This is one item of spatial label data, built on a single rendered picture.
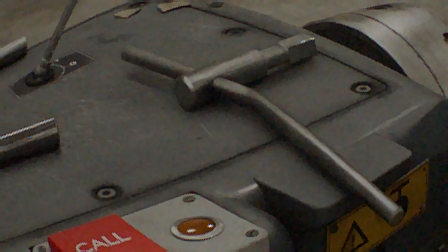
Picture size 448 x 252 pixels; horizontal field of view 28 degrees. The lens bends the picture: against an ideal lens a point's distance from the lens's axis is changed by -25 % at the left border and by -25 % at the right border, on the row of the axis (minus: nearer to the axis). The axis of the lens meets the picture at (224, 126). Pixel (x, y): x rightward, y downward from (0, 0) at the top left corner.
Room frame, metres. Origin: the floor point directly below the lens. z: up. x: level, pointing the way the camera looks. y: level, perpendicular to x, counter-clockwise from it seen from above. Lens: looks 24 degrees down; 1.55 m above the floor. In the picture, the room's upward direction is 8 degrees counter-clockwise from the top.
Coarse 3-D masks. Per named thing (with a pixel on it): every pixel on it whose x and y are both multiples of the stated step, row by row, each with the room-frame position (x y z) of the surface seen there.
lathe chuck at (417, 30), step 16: (368, 16) 0.91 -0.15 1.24; (384, 16) 0.91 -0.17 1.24; (400, 16) 0.91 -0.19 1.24; (416, 16) 0.92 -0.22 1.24; (432, 16) 0.92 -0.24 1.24; (400, 32) 0.87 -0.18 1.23; (416, 32) 0.88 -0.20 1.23; (432, 32) 0.88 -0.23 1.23; (416, 48) 0.85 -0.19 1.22; (432, 48) 0.86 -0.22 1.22; (432, 64) 0.83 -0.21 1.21
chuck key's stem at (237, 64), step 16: (272, 48) 0.74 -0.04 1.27; (288, 48) 0.74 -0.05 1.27; (304, 48) 0.75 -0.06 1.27; (208, 64) 0.71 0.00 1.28; (224, 64) 0.71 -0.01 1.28; (240, 64) 0.71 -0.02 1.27; (256, 64) 0.71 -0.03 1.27; (272, 64) 0.73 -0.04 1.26; (176, 80) 0.70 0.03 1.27; (192, 80) 0.69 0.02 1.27; (208, 80) 0.69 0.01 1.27; (240, 80) 0.71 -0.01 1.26; (256, 80) 0.72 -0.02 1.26; (176, 96) 0.70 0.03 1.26; (192, 96) 0.68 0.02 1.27; (208, 96) 0.69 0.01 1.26
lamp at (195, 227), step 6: (186, 222) 0.53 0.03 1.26; (192, 222) 0.53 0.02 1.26; (198, 222) 0.53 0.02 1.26; (204, 222) 0.53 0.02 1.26; (210, 222) 0.53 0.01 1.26; (180, 228) 0.53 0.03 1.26; (186, 228) 0.53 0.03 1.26; (192, 228) 0.52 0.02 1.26; (198, 228) 0.52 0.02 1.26; (204, 228) 0.52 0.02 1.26; (210, 228) 0.52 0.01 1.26; (186, 234) 0.52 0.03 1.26; (192, 234) 0.52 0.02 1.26; (198, 234) 0.52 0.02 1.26
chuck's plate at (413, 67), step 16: (336, 16) 0.93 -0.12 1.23; (352, 16) 0.91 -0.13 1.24; (320, 32) 0.94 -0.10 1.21; (336, 32) 0.92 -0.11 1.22; (352, 32) 0.88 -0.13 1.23; (368, 32) 0.87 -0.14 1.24; (384, 32) 0.87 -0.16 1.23; (352, 48) 0.90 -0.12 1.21; (368, 48) 0.87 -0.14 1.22; (384, 48) 0.84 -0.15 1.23; (400, 48) 0.84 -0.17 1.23; (384, 64) 0.85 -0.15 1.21; (400, 64) 0.82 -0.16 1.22; (416, 64) 0.83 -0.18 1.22; (416, 80) 0.81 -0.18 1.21; (432, 80) 0.81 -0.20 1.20
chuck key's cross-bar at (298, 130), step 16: (128, 48) 0.78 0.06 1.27; (144, 64) 0.75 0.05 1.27; (160, 64) 0.74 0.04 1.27; (176, 64) 0.73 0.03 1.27; (224, 80) 0.69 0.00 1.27; (224, 96) 0.68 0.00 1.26; (240, 96) 0.67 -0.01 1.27; (256, 96) 0.66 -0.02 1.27; (256, 112) 0.65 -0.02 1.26; (272, 112) 0.64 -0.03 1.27; (288, 128) 0.62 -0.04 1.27; (304, 128) 0.61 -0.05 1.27; (304, 144) 0.60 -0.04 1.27; (320, 144) 0.59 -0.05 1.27; (320, 160) 0.58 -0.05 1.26; (336, 160) 0.56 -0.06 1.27; (336, 176) 0.56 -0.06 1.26; (352, 176) 0.54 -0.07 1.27; (352, 192) 0.54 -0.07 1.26; (368, 192) 0.52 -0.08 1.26; (384, 208) 0.50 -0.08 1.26; (400, 208) 0.49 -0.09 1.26
